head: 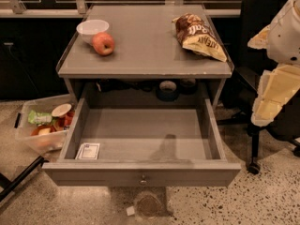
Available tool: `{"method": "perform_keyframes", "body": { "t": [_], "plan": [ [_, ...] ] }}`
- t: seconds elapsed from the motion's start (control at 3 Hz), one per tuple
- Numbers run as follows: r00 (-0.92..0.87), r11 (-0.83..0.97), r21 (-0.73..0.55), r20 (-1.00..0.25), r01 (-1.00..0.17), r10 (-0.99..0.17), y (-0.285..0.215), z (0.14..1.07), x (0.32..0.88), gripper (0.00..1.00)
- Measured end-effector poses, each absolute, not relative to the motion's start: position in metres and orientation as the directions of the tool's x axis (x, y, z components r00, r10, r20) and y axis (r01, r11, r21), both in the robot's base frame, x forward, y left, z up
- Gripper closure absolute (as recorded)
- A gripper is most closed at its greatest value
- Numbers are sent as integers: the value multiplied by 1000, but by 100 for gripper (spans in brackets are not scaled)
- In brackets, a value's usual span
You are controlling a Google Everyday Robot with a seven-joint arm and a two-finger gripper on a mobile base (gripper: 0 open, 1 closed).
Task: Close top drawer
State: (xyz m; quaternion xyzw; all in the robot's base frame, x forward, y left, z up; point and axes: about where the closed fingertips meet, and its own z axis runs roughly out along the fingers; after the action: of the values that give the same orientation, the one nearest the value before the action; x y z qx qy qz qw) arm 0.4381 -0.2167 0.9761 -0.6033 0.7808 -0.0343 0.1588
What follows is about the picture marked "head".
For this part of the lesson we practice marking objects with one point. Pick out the grey top drawer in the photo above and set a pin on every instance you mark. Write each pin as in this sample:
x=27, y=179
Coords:
x=144, y=142

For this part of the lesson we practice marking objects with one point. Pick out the black stand leg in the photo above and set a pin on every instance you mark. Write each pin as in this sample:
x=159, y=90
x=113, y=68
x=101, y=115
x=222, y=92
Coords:
x=8, y=186

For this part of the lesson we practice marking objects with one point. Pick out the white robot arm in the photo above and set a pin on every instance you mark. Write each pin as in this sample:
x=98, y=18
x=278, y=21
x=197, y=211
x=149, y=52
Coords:
x=281, y=39

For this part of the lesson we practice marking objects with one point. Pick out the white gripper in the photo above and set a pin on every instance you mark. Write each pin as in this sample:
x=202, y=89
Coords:
x=287, y=39

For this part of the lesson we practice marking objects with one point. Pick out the round floor drain cover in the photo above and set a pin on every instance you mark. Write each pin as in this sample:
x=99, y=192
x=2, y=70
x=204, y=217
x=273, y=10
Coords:
x=147, y=204

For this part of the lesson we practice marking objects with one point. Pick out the red apple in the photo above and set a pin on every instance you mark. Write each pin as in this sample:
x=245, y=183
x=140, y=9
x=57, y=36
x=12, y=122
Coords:
x=103, y=43

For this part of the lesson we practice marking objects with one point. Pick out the small white floor scrap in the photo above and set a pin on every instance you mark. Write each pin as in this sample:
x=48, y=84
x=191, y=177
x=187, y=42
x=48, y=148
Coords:
x=130, y=211

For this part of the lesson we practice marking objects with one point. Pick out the green snack bag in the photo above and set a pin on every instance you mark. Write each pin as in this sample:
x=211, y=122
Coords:
x=39, y=118

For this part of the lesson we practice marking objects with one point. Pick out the brown yellow chip bag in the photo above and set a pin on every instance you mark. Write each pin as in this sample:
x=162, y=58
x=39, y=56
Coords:
x=196, y=35

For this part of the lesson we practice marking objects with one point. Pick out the dark tape roll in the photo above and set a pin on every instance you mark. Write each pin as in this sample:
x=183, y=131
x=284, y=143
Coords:
x=167, y=91

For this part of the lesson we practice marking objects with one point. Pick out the grey cabinet table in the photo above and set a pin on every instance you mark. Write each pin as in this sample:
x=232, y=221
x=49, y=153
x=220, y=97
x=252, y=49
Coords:
x=145, y=48

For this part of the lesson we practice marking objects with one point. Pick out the black office chair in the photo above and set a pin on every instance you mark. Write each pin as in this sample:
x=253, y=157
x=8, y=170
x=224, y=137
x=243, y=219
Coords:
x=241, y=89

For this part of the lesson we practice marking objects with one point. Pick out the clear plastic storage bin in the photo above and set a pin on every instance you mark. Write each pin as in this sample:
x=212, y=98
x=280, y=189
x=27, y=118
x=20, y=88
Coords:
x=48, y=137

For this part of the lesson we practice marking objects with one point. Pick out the small white bowl in bin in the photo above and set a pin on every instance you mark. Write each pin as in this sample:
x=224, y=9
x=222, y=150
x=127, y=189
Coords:
x=61, y=110

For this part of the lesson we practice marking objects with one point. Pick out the white card in drawer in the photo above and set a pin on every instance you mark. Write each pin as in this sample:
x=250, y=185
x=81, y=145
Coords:
x=88, y=151

